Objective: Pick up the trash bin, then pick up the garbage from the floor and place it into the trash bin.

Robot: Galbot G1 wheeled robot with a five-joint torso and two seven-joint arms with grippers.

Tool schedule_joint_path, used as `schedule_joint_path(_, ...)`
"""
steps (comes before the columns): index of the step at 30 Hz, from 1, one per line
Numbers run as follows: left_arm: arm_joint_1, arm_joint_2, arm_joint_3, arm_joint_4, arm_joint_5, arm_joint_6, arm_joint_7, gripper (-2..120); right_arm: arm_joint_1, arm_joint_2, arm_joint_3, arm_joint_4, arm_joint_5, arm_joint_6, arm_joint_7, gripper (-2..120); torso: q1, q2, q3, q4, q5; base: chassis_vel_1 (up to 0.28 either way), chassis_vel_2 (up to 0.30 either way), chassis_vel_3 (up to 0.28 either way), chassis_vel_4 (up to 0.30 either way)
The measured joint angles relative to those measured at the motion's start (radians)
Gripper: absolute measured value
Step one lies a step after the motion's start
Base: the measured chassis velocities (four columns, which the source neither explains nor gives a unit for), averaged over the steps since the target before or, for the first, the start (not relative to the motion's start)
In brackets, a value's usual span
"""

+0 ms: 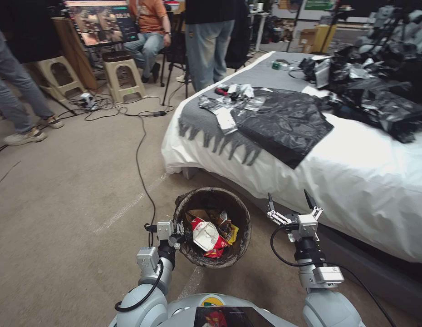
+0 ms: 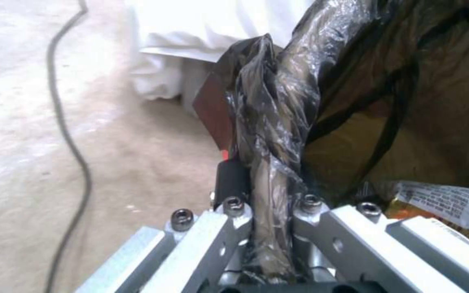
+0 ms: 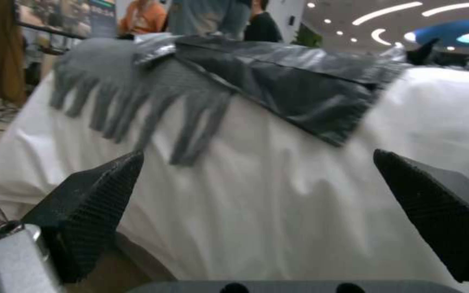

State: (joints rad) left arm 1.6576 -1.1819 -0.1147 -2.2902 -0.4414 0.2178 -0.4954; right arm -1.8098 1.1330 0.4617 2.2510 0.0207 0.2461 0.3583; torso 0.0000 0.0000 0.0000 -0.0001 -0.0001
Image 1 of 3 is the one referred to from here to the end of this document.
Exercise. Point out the red crumpled wrapper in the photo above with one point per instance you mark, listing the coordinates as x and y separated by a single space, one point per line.
214 252

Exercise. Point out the white desk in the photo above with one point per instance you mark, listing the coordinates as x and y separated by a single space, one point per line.
262 27

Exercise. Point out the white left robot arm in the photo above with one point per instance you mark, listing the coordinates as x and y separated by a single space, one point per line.
146 303

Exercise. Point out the red white snack package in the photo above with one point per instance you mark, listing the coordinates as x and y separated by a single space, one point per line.
206 235

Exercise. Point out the green small package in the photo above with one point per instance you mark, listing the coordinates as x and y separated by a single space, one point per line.
277 64

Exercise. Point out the green sign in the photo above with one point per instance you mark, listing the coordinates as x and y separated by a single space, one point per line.
318 4

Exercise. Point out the white power strip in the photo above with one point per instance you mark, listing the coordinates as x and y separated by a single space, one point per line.
87 100

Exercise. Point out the grey tasselled blanket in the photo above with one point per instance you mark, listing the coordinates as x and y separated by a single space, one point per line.
197 119

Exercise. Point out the flat black plastic bag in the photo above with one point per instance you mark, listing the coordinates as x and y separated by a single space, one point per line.
286 126

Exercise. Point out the black tripod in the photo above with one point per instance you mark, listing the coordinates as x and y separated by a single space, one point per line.
171 68

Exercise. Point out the silver foil wrapper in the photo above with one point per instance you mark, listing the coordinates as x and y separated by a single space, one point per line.
253 103
243 91
211 102
227 122

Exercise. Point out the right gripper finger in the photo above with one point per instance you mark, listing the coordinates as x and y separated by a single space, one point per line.
316 212
278 217

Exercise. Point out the brown printed snack bag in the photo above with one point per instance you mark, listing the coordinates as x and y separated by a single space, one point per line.
224 223

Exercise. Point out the yellow snack wrapper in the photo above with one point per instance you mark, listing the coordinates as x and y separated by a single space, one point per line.
234 233

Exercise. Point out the seated person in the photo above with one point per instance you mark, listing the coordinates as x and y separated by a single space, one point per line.
149 17

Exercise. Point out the black panel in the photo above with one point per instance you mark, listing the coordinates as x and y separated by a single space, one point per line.
27 30

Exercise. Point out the black power adapter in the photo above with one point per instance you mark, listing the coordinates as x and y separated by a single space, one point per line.
159 113

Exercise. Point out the white bed mattress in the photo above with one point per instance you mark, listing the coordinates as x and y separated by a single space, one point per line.
333 190

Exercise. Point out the standing person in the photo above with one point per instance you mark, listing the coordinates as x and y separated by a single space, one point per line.
204 51

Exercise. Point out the brown paper scrap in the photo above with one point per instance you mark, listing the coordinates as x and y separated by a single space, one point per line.
197 214

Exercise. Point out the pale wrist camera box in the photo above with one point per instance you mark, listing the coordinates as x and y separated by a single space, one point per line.
164 231
308 225

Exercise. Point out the walking person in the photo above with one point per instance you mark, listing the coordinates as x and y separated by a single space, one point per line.
10 75

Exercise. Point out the pile of black bags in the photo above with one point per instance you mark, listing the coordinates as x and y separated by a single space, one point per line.
384 98

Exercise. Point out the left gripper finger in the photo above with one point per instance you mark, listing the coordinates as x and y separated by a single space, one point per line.
179 227
174 242

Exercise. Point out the beige plastic stool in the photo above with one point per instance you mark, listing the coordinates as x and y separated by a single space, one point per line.
110 73
44 68

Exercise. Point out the cardboard box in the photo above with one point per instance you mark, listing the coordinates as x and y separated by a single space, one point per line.
307 37

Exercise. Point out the computer monitor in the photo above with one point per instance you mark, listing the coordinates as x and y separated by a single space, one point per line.
102 24

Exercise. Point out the dark brown round trash bin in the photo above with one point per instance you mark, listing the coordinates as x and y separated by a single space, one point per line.
239 240

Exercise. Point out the yellow box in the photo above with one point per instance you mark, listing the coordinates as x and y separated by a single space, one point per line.
325 37

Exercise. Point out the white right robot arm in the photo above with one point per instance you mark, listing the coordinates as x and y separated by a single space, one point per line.
328 306

